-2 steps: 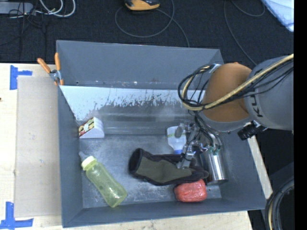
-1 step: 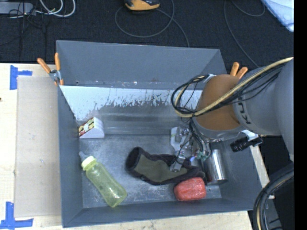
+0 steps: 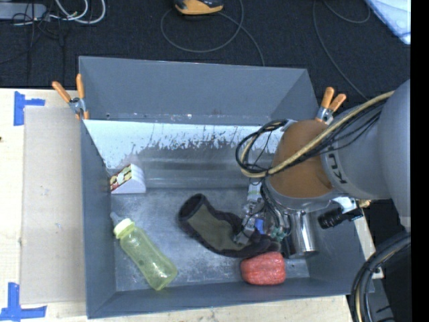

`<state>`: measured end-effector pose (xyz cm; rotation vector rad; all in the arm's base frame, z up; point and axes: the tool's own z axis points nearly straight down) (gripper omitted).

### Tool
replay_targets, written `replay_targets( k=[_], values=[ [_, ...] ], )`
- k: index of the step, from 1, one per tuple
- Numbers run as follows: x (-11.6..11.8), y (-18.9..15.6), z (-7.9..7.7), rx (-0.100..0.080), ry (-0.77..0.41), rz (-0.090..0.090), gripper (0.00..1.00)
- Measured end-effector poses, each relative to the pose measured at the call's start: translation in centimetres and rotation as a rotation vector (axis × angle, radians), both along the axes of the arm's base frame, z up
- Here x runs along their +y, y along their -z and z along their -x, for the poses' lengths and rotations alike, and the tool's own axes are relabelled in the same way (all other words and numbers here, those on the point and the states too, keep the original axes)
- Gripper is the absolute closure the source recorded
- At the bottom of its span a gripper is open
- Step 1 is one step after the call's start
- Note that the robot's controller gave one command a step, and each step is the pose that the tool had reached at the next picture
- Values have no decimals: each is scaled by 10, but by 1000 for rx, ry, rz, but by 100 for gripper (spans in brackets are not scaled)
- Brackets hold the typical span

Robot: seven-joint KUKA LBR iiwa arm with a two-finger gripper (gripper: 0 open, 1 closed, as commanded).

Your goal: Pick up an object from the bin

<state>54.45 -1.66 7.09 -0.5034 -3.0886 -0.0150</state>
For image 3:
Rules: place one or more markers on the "yellow-green baby bottle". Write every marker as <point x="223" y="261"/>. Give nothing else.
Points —
<point x="147" y="257"/>

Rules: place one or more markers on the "white printed small box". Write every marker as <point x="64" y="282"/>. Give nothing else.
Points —
<point x="132" y="184"/>

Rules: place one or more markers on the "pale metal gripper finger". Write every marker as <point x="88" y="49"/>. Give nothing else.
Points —
<point x="247" y="212"/>
<point x="243" y="236"/>

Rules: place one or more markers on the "shiny metal cup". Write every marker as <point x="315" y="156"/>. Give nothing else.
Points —
<point x="303" y="237"/>

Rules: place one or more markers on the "red toy pepper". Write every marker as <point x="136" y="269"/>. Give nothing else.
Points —
<point x="263" y="268"/>

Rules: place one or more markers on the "black cylinder on white bracket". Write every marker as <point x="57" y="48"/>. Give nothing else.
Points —
<point x="335" y="217"/>

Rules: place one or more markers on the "olive green cloth dark trim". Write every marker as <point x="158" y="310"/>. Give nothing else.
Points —
<point x="207" y="226"/>

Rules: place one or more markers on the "pale cardboard board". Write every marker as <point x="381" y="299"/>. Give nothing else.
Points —
<point x="50" y="196"/>

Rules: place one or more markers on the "grey metal bin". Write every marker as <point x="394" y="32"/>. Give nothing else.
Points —
<point x="187" y="92"/>

